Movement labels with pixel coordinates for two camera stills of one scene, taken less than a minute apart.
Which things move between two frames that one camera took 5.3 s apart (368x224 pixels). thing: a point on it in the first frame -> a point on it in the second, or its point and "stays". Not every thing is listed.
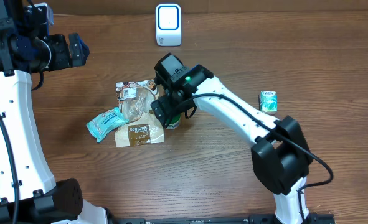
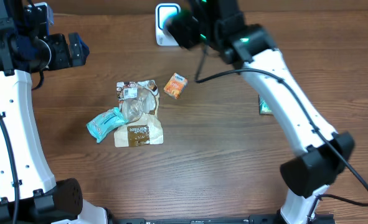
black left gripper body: (66, 50) stays
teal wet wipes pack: (103, 124) stays
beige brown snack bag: (135, 99) stays
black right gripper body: (170, 101) -> (192, 34)
